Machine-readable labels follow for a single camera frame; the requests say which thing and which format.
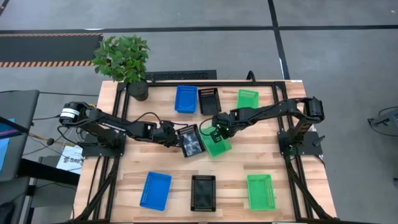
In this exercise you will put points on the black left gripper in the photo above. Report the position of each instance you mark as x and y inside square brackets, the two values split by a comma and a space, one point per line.
[168, 133]

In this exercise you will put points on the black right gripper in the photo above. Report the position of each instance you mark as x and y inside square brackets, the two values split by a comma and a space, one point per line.
[225, 123]

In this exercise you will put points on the green plastic basket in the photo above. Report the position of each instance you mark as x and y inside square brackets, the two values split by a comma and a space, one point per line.
[217, 147]
[261, 192]
[247, 99]

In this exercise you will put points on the black plastic basket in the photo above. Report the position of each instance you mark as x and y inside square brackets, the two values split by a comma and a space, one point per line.
[203, 193]
[192, 143]
[209, 102]

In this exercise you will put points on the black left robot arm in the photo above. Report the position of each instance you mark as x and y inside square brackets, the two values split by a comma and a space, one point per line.
[109, 126]

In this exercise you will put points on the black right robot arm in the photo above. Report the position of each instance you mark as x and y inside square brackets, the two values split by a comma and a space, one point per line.
[280, 109]

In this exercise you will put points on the black perforated floor mat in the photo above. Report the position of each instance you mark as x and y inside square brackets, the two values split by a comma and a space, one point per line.
[180, 75]

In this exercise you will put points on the dark grey plant pot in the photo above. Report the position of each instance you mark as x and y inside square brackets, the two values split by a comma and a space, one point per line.
[138, 91]

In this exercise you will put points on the green leafy artificial plant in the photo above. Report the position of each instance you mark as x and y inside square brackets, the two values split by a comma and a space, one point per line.
[121, 57]

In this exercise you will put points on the white printed paper sheet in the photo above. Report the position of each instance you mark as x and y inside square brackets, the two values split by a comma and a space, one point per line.
[71, 160]

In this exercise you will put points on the black desk beam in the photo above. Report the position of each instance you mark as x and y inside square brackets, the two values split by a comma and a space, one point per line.
[46, 171]

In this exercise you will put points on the black mat with hazard stripes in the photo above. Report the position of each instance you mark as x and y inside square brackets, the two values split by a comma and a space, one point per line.
[46, 49]

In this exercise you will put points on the grey desk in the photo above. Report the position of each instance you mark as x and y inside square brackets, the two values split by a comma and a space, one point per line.
[18, 109]

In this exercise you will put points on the black aluminium table frame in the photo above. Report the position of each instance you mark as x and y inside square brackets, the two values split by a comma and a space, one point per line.
[264, 83]

